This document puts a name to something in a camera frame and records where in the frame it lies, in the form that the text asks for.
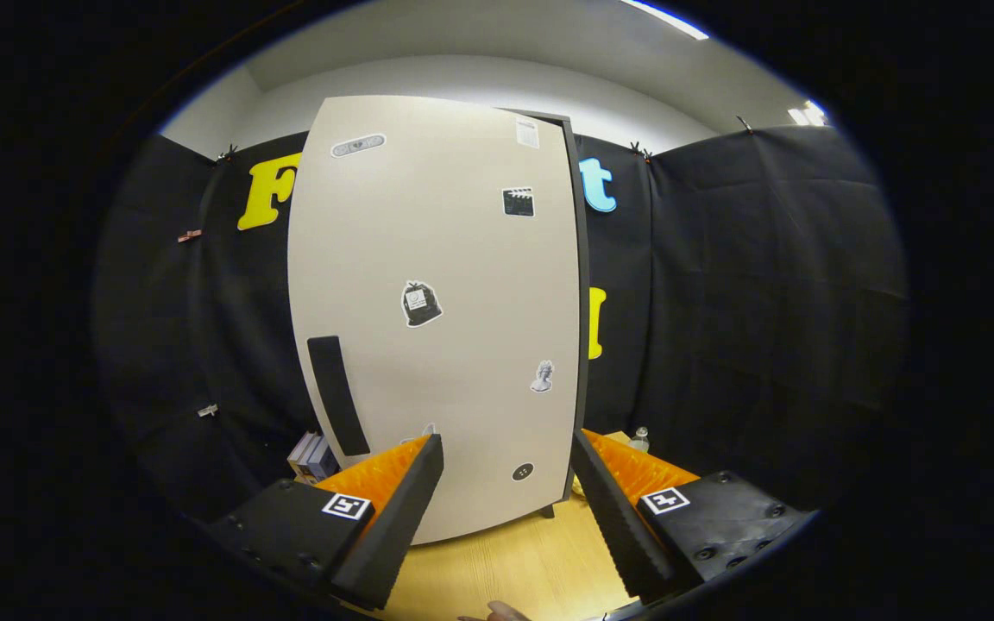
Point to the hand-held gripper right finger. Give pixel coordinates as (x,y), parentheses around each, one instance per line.
(613,517)

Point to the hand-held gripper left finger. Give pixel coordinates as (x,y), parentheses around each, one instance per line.
(393,526)

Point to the grey shoe cabinet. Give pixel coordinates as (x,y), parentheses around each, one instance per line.
(584,259)

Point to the green bottle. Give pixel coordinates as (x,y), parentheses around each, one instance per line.
(639,440)

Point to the tan book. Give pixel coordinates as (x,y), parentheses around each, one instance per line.
(303,455)

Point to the white clip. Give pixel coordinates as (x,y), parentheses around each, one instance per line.
(208,410)

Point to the black backdrop cloth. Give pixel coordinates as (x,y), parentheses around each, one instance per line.
(764,302)

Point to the red clip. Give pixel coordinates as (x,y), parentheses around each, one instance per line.
(190,235)

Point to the black clip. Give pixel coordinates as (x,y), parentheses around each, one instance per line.
(745,125)
(226,155)
(641,152)

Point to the ceiling light strip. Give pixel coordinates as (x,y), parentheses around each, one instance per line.
(665,17)
(808,113)

